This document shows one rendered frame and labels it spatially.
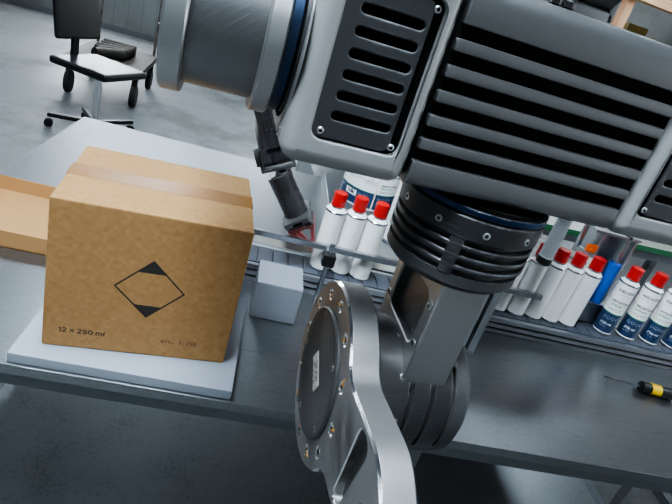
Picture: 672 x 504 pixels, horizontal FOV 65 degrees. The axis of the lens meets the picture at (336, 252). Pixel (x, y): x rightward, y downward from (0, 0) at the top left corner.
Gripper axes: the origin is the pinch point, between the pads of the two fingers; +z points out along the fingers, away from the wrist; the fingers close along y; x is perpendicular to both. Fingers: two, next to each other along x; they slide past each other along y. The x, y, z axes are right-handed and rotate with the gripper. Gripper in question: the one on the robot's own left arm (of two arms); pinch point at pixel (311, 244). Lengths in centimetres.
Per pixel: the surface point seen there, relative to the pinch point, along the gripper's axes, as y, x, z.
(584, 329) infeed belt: -1, -59, 52
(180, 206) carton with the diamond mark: -36.1, 10.0, -31.6
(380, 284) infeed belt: -2.1, -12.2, 16.3
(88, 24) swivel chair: 315, 142, -79
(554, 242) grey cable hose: -11, -53, 16
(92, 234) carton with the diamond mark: -42, 22, -34
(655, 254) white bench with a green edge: 125, -144, 136
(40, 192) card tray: 11, 59, -34
